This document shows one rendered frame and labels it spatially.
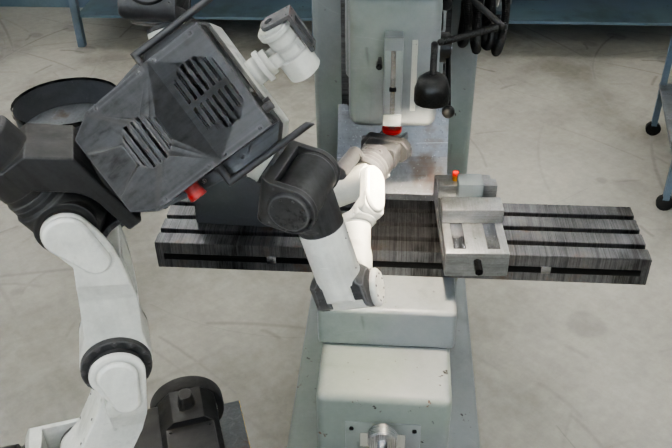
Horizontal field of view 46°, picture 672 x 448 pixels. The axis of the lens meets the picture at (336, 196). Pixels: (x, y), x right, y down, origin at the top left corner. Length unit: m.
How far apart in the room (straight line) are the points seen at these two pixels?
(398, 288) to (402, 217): 0.21
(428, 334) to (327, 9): 0.91
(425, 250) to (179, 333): 1.51
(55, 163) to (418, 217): 1.03
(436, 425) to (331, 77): 0.99
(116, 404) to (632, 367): 2.07
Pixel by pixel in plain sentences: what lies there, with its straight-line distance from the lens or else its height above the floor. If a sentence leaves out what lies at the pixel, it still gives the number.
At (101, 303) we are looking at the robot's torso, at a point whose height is 1.18.
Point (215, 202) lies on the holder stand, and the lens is 2.05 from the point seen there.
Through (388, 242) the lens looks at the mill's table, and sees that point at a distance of 2.00.
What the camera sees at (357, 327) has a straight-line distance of 1.96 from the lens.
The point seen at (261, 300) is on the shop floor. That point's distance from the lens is 3.34.
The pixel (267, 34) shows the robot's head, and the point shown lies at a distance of 1.41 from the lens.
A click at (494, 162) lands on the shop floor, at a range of 4.28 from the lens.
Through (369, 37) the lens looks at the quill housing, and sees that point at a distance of 1.72.
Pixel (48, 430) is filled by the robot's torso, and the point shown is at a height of 0.73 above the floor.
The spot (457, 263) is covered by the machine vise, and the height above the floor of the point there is 1.02.
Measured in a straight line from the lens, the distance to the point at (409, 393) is 1.90.
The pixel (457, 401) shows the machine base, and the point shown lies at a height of 0.20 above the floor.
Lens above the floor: 2.18
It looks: 34 degrees down
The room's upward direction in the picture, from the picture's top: 1 degrees counter-clockwise
